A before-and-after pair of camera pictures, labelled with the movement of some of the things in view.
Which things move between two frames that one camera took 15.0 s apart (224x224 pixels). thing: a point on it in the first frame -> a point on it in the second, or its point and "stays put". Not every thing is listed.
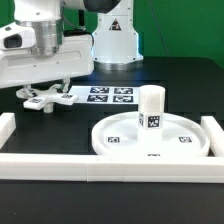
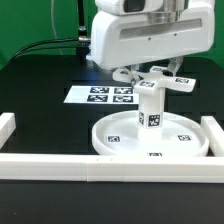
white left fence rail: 7,127 stays put
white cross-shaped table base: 45,99 -> 155,82
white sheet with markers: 107,94 stays put
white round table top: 118,135 stays put
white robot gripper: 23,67 -> 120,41
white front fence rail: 111,168 stays put
